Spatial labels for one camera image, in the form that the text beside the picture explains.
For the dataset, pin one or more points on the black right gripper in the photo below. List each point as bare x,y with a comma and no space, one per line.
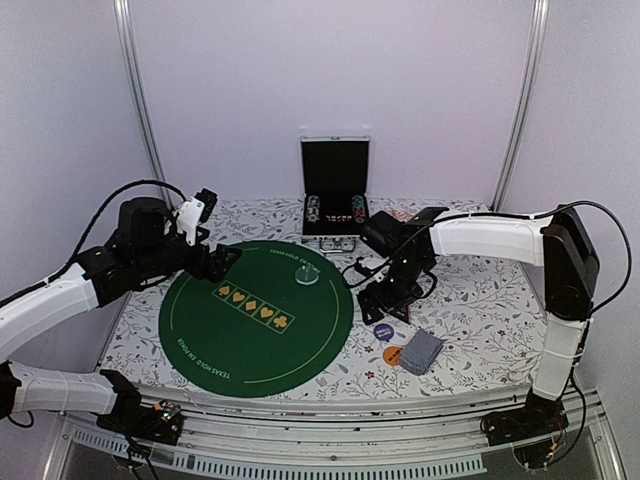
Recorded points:
384,302

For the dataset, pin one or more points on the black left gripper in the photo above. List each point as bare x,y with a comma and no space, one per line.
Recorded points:
218,268

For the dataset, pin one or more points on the purple small blind button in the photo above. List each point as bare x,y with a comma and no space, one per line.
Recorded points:
384,332

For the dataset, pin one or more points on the orange big blind button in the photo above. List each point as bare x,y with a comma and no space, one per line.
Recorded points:
392,355

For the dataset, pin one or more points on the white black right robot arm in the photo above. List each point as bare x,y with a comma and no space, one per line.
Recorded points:
560,275

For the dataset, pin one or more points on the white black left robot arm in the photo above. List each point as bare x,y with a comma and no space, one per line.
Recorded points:
150,244

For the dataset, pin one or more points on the red blue patterned bowl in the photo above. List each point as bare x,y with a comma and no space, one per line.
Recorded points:
401,216

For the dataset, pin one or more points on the triangular all in marker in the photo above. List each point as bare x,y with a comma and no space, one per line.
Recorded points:
401,312

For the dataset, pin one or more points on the right poker chip row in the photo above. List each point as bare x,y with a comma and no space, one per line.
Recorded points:
358,208

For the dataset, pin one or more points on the poker chip row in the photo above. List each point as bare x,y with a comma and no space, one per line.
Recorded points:
313,209
358,208

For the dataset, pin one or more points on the green round poker mat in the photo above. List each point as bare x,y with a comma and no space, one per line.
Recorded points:
257,332

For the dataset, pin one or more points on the red dice row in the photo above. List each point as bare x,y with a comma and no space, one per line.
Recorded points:
338,218

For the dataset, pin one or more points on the clear dealer button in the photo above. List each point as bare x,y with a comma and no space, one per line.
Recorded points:
306,275

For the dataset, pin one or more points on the blue playing card deck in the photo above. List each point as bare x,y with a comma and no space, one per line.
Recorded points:
420,353

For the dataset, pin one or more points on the left poker chip row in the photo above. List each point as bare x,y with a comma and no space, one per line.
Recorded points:
313,209

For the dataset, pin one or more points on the aluminium poker chip case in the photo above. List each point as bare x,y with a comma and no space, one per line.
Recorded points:
335,168

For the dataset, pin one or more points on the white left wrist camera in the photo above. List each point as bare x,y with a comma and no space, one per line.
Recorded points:
193,212

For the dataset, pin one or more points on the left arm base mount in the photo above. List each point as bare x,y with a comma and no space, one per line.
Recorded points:
160,423

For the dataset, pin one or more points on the front aluminium rail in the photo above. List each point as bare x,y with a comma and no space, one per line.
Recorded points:
414,438

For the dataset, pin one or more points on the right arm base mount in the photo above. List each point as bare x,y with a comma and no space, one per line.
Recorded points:
537,417

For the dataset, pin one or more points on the left aluminium frame post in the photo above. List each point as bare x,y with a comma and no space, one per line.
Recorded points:
125,29

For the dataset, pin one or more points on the aluminium frame post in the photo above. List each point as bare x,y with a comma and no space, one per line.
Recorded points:
125,29
531,67

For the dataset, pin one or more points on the right aluminium frame post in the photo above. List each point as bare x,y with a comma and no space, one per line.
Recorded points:
531,67

